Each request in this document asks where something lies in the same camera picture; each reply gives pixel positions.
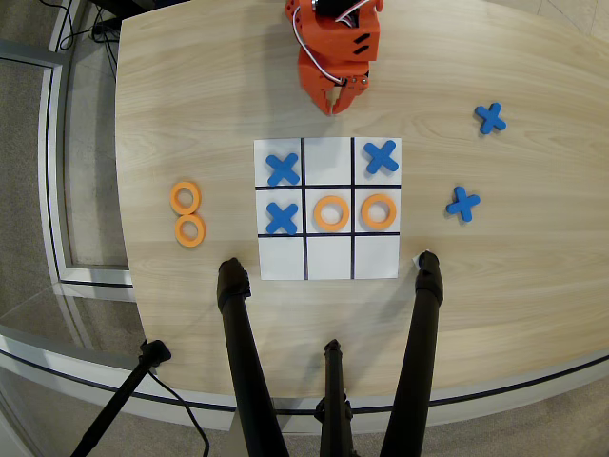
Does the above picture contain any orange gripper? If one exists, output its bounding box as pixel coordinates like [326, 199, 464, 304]
[298, 17, 381, 117]

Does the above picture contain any orange foam ring piece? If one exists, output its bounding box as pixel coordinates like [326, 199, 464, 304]
[169, 180, 203, 214]
[173, 213, 207, 248]
[313, 194, 352, 233]
[360, 192, 398, 230]

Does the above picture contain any white tic-tac-toe grid sheet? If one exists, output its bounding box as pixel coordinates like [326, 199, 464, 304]
[253, 136, 403, 282]

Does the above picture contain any blue foam cross piece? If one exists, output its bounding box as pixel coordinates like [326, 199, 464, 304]
[363, 139, 400, 175]
[445, 186, 481, 223]
[473, 102, 508, 136]
[265, 201, 300, 236]
[265, 152, 302, 188]

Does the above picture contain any thick black tripod leg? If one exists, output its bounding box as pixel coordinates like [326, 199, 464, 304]
[216, 257, 290, 457]
[379, 250, 445, 457]

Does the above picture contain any black slanted stand pole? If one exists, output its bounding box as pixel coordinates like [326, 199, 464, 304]
[69, 339, 172, 457]

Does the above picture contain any white robot servo cable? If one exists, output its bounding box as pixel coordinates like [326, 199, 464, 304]
[291, 16, 348, 87]

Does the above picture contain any black cable bundle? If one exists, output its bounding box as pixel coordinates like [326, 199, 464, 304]
[55, 0, 121, 54]

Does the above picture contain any grey metal floor frame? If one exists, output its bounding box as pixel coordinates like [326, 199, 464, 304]
[0, 39, 140, 302]

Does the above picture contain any black floor cable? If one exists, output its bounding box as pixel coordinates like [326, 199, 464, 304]
[146, 369, 211, 457]

